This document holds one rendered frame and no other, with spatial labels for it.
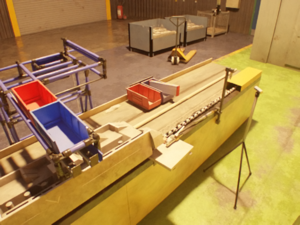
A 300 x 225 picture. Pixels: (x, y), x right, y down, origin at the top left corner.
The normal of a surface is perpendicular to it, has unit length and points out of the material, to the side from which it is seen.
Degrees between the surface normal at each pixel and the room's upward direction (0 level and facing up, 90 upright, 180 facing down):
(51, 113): 94
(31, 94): 94
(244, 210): 0
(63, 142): 6
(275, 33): 90
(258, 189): 0
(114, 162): 80
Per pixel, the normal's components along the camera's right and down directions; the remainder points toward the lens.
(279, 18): -0.70, 0.38
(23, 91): 0.71, 0.43
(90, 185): 0.70, 0.22
